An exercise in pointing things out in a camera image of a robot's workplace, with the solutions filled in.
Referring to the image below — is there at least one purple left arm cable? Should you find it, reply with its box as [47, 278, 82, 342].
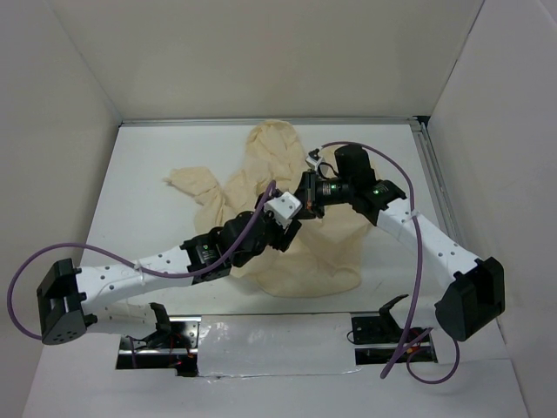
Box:
[8, 180, 279, 340]

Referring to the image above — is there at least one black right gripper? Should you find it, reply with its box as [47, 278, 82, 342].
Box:
[292, 167, 355, 219]

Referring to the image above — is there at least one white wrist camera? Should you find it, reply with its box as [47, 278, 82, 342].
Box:
[264, 192, 302, 229]
[305, 148, 323, 171]

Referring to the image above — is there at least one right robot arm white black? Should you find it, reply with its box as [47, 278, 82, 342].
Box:
[295, 143, 506, 341]

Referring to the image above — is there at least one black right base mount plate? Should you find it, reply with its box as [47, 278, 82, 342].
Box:
[346, 315, 437, 365]

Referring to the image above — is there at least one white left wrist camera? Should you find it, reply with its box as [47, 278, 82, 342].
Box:
[264, 192, 302, 229]

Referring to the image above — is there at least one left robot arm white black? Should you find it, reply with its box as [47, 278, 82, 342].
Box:
[37, 192, 302, 346]

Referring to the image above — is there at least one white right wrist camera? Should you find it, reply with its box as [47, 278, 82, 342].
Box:
[305, 148, 323, 171]

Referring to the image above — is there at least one cream yellow jacket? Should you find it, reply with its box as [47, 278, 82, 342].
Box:
[166, 120, 371, 298]

